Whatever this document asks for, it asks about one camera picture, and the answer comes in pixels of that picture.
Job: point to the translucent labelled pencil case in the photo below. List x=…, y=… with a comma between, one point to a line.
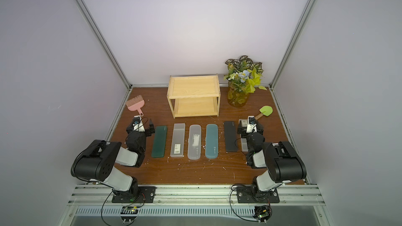
x=177, y=147

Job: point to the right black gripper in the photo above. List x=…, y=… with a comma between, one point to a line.
x=245, y=130

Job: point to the amber vase with plants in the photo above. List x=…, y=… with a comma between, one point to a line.
x=244, y=77

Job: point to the teal pencil case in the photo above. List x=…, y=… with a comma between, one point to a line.
x=212, y=141

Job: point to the pink hand brush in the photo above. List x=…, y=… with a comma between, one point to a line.
x=136, y=104

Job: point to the right connector board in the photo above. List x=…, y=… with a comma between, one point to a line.
x=262, y=213

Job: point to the green spatula wooden handle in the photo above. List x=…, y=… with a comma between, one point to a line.
x=264, y=111

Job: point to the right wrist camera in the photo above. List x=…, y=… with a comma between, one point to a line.
x=251, y=125

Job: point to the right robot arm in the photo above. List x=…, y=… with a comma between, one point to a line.
x=280, y=160

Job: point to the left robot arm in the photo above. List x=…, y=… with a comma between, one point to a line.
x=97, y=161

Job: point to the black pencil case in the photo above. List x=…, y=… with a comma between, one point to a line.
x=230, y=135

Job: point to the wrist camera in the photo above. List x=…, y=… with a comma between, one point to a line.
x=138, y=124
x=251, y=125

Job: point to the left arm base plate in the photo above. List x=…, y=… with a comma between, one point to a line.
x=140, y=194

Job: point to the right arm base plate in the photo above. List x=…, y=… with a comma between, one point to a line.
x=257, y=195

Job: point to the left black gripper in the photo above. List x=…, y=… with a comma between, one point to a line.
x=147, y=132

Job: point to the dark green pencil case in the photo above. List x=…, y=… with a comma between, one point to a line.
x=159, y=142

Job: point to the rounded translucent pencil case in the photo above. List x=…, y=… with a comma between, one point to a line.
x=194, y=142

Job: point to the aluminium front rail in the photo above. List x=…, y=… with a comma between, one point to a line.
x=197, y=195

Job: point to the wooden two-tier shelf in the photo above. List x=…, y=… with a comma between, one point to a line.
x=194, y=96

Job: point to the connector board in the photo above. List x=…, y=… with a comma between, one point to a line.
x=262, y=213
x=128, y=214

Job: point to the left connector board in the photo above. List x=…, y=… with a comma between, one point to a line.
x=128, y=214

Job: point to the tall translucent white pencil case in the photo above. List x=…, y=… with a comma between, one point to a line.
x=243, y=141

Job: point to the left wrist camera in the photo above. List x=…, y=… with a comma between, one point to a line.
x=138, y=124

